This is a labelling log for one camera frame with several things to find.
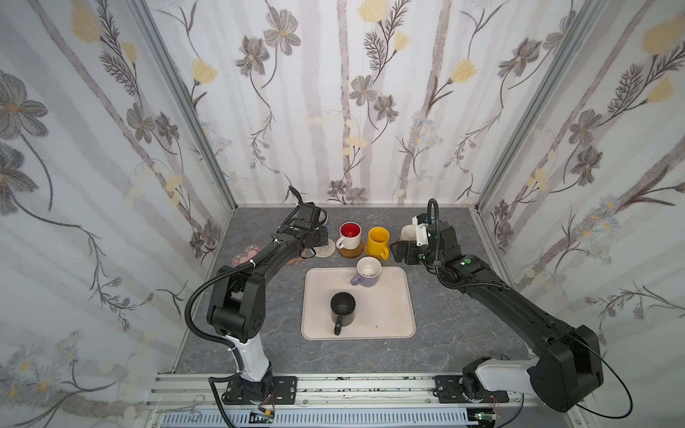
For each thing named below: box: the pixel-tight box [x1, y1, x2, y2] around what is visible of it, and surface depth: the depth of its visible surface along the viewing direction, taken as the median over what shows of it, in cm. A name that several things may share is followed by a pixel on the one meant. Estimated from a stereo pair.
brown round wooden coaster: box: [337, 240, 364, 259], surface depth 106 cm
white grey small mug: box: [350, 255, 383, 288], surface depth 95 cm
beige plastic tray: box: [300, 266, 417, 340], surface depth 92 cm
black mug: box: [330, 291, 357, 337], surface depth 84 cm
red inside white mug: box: [335, 221, 363, 250], surface depth 104 cm
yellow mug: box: [366, 226, 390, 262], surface depth 101 cm
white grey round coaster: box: [313, 238, 337, 258], surface depth 106 cm
